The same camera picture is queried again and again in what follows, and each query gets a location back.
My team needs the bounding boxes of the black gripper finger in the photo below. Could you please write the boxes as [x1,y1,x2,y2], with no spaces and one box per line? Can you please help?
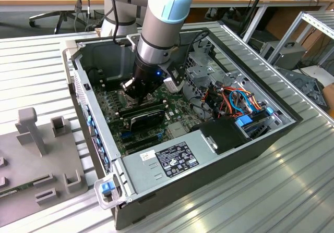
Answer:
[120,78,144,106]

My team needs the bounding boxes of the CPU socket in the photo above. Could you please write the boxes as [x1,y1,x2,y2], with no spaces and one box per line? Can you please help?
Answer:
[118,88,156,108]

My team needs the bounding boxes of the black graphics card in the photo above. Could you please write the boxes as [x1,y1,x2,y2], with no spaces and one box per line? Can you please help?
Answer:
[129,109,165,134]

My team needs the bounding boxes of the green motherboard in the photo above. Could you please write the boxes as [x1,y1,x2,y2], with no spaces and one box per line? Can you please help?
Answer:
[92,71,196,157]

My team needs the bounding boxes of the black expansion slot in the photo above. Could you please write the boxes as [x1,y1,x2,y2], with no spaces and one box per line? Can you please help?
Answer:
[120,131,164,144]
[124,139,163,153]

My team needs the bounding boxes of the metal drive cage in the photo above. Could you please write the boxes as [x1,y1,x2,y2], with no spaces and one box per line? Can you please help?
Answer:
[182,51,251,101]

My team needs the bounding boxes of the silver chipset heatsink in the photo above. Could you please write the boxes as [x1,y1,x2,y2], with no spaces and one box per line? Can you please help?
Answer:
[166,122,190,140]

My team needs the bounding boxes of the grey power supply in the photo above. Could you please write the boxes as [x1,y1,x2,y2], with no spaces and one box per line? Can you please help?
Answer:
[121,129,219,195]

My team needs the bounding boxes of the black plastic cover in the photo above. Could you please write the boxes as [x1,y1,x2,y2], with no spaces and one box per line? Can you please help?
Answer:
[189,118,253,156]

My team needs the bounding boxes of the blue case latch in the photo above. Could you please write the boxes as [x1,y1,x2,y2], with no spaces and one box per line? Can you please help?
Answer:
[100,182,115,195]

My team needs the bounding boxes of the blue disk carrier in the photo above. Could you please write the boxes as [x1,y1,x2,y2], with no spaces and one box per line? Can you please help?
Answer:
[234,109,272,140]

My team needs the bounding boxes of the black office chair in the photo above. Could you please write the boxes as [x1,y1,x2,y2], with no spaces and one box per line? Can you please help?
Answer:
[28,10,91,34]

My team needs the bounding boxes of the black PC case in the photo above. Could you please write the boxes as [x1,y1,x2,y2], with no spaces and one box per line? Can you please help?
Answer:
[59,27,304,230]

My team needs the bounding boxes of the grey parts rack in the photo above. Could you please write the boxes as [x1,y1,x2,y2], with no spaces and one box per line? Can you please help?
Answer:
[0,106,89,228]

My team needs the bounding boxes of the green RAM stick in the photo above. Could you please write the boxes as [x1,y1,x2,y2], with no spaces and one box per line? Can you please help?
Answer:
[0,182,36,199]

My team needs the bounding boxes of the grey metal box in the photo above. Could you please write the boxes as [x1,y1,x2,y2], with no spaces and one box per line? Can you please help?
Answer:
[259,40,307,71]

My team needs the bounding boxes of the dark case side panel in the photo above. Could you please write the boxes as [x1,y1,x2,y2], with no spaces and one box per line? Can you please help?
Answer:
[276,66,328,111]

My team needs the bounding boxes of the brown cardboard box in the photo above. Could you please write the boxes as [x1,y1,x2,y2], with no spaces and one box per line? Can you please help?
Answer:
[322,83,334,114]

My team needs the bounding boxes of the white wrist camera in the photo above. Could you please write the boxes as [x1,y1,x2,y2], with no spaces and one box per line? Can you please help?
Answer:
[163,66,185,93]

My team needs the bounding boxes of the grey camera bracket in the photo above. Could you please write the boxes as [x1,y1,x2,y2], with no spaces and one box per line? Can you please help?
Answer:
[126,33,143,52]

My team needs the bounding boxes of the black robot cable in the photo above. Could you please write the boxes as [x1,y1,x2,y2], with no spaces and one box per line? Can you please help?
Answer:
[73,0,92,33]
[180,30,209,68]

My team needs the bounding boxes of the thin black cable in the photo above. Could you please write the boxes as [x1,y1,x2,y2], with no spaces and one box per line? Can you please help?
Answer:
[109,0,132,48]

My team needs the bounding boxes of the blue wire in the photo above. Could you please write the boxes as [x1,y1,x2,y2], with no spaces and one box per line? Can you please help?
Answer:
[229,89,263,116]

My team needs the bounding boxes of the orange wire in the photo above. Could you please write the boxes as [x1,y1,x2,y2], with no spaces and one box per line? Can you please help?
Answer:
[220,86,261,111]

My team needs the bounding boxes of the aluminium profile frame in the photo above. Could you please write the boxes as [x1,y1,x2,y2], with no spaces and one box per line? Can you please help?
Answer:
[267,10,334,71]

